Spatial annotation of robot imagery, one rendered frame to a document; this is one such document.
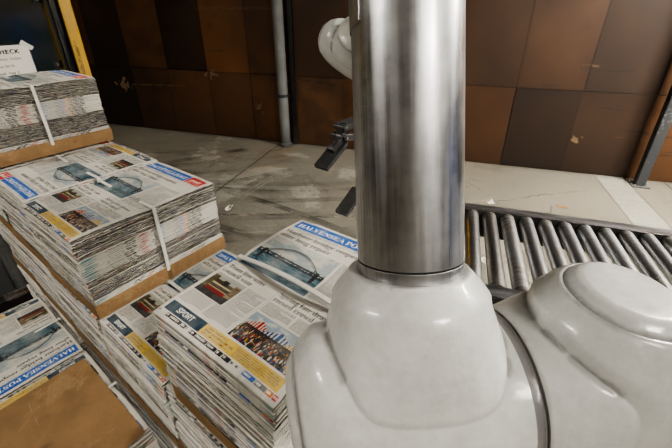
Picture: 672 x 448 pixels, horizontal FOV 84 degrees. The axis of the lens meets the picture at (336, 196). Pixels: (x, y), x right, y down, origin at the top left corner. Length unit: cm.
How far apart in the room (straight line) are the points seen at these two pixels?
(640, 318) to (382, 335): 22
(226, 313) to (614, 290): 52
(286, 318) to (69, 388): 81
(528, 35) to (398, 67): 377
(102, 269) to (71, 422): 40
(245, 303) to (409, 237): 41
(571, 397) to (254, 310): 44
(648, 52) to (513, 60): 105
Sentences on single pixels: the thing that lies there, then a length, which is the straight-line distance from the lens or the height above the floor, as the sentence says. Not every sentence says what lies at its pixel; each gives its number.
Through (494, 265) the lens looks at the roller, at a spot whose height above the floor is 80.
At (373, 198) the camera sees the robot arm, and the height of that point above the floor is 136.
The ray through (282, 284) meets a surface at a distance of 69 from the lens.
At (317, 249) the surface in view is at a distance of 77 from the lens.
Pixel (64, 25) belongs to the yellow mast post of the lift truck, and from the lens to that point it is 211.
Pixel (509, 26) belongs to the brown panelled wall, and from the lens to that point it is 404.
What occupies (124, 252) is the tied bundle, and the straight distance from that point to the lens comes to 104.
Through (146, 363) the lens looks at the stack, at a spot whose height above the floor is 83.
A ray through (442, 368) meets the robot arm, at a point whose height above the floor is 125.
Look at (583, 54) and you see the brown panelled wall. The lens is 418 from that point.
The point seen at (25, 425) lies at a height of 60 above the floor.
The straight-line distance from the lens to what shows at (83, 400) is 127.
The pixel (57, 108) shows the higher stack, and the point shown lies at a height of 121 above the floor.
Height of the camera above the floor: 150
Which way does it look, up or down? 27 degrees down
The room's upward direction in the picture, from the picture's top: straight up
